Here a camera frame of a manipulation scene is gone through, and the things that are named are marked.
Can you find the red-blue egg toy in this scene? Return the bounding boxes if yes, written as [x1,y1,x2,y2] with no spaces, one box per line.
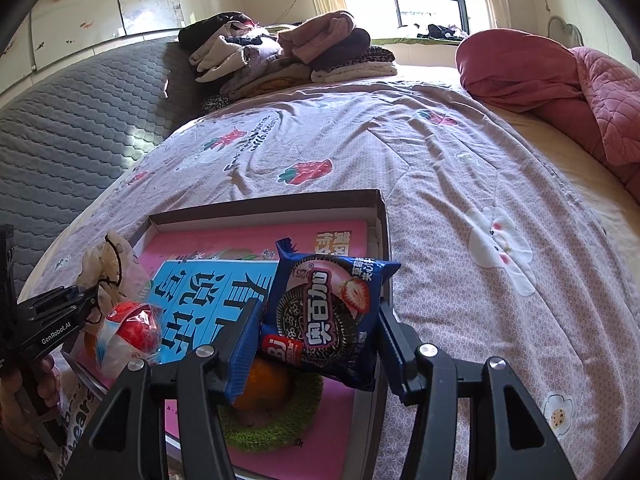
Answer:
[96,301,162,379]

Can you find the orange mandarin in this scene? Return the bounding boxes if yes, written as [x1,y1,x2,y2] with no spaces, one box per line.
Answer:
[233,356,290,412]
[84,332,98,367]

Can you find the green fuzzy scrunchie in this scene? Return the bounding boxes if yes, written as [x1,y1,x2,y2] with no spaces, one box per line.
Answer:
[219,372,323,453]

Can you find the blue Oreo cookie packet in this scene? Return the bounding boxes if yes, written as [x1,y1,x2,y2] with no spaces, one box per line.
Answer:
[260,238,400,391]

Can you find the person's left hand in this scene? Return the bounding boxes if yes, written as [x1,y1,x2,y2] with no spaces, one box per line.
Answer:
[1,354,60,456]

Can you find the orange mandarin in tray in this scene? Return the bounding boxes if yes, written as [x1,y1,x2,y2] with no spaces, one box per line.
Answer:
[84,332,98,367]

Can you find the pink strawberry bedsheet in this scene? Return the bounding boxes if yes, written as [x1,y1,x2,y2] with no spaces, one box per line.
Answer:
[25,81,639,479]

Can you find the grey quilted headboard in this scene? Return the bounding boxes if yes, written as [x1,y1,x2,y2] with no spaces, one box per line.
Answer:
[1,37,204,287]

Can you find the grey cardboard tray box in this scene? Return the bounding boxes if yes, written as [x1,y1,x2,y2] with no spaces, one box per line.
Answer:
[67,187,393,480]

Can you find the pile of folded clothes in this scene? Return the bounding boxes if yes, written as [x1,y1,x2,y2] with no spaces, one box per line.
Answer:
[178,10,397,113]

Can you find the pink quilted blanket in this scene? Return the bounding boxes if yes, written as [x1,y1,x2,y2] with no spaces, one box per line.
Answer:
[456,28,640,198]

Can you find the dark clothes on windowsill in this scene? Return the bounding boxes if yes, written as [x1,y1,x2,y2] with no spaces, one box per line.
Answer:
[416,24,468,42]

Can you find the white heart-shaped chair back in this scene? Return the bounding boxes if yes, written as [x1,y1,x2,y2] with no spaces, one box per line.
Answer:
[547,15,585,49]

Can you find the floral painted wall panel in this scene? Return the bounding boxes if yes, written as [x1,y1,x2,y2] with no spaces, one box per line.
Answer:
[1,0,182,90]

